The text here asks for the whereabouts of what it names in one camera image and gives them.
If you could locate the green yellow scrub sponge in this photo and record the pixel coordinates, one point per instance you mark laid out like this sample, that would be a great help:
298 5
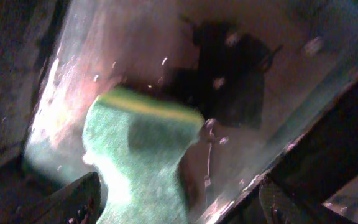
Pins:
137 142

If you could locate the dark green rectangular tray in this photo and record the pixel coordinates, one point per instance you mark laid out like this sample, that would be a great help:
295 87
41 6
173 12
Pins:
275 81

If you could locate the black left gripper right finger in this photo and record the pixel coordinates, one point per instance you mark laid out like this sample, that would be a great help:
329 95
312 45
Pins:
280 207

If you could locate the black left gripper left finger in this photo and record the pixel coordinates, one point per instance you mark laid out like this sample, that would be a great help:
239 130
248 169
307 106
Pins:
78 202

